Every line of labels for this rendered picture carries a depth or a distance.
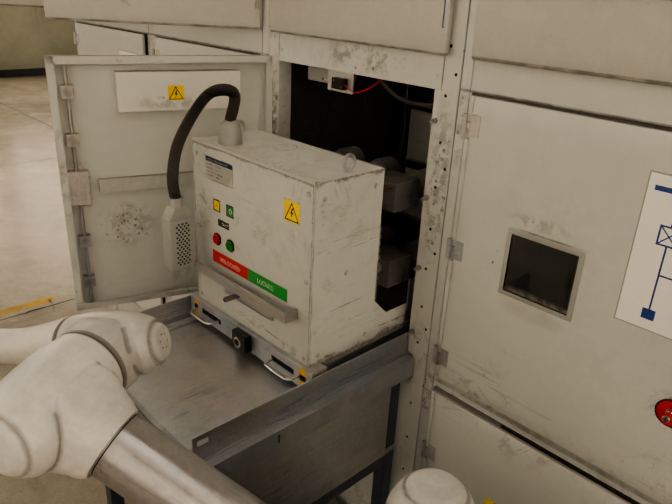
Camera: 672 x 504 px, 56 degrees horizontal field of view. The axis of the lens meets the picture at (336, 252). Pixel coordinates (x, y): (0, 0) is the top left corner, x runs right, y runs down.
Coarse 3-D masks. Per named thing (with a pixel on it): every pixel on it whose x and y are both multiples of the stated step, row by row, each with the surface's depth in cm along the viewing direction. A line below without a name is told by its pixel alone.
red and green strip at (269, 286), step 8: (216, 256) 172; (224, 256) 168; (224, 264) 169; (232, 264) 166; (240, 264) 164; (240, 272) 165; (248, 272) 162; (248, 280) 163; (256, 280) 160; (264, 280) 157; (264, 288) 158; (272, 288) 156; (280, 288) 153; (280, 296) 154
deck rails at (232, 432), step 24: (144, 312) 177; (168, 312) 183; (360, 360) 161; (384, 360) 169; (312, 384) 150; (336, 384) 157; (264, 408) 141; (288, 408) 147; (216, 432) 133; (240, 432) 138
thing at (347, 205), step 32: (256, 160) 148; (288, 160) 151; (320, 160) 152; (320, 192) 136; (352, 192) 143; (320, 224) 139; (352, 224) 147; (320, 256) 143; (352, 256) 151; (320, 288) 146; (352, 288) 155; (320, 320) 150; (352, 320) 159; (384, 320) 169; (320, 352) 154
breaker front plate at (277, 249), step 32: (224, 160) 157; (224, 192) 161; (256, 192) 151; (288, 192) 142; (256, 224) 154; (288, 224) 145; (256, 256) 157; (288, 256) 148; (224, 288) 173; (256, 288) 161; (288, 288) 151; (256, 320) 165; (288, 352) 157
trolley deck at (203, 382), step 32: (192, 352) 171; (224, 352) 171; (160, 384) 157; (192, 384) 157; (224, 384) 158; (256, 384) 159; (288, 384) 159; (352, 384) 161; (384, 384) 167; (160, 416) 145; (192, 416) 146; (224, 416) 146; (320, 416) 151; (256, 448) 139
